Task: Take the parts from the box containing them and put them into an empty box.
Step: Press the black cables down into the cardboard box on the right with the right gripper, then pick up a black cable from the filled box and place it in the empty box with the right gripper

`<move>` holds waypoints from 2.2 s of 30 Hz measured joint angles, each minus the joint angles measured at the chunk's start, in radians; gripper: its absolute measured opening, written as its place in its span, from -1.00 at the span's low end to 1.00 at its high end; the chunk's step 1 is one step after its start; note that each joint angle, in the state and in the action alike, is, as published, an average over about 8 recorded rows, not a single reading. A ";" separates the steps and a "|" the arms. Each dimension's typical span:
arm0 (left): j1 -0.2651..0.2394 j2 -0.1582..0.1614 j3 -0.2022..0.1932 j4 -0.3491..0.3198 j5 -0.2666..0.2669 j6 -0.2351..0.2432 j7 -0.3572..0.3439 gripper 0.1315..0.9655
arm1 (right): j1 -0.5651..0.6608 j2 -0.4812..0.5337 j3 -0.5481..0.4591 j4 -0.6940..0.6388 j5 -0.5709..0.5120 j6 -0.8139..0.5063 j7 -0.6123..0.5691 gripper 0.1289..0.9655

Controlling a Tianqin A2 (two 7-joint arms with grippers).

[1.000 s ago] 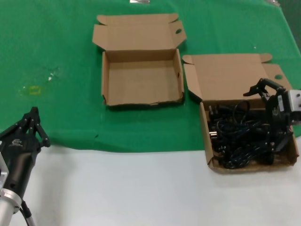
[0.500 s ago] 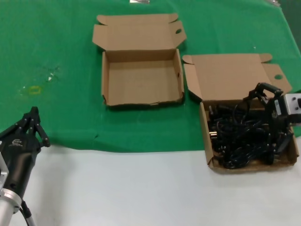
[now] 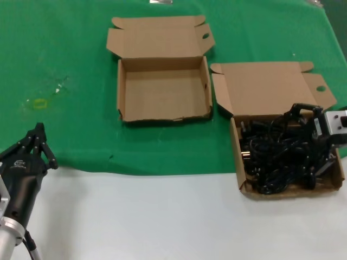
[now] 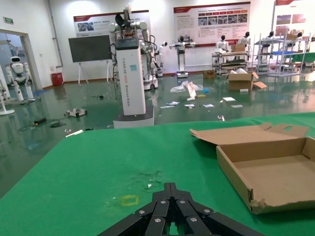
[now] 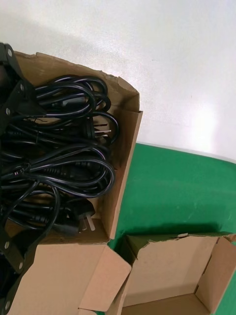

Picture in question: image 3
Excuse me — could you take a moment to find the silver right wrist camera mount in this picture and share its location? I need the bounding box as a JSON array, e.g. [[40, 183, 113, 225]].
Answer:
[[326, 109, 347, 136]]

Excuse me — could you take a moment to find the green table cloth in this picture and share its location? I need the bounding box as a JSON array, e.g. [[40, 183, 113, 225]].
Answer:
[[0, 0, 347, 177]]

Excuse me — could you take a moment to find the torn-edged open cardboard box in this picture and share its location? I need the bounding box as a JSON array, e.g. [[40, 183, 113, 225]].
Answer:
[[105, 15, 216, 127]]

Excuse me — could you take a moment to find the black power cable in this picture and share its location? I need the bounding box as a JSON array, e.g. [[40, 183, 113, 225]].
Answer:
[[252, 167, 317, 195], [240, 121, 262, 141], [267, 115, 326, 174]]

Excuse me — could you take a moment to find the black cable with gold tip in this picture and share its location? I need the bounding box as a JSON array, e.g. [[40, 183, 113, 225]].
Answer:
[[241, 150, 261, 177]]

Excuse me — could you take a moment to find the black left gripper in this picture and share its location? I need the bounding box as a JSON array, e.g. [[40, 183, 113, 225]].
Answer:
[[0, 122, 60, 226]]

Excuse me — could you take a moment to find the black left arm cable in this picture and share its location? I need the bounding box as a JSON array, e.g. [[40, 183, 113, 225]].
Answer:
[[23, 230, 43, 260]]

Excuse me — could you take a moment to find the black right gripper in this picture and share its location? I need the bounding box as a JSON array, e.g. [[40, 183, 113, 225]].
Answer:
[[284, 102, 347, 190]]

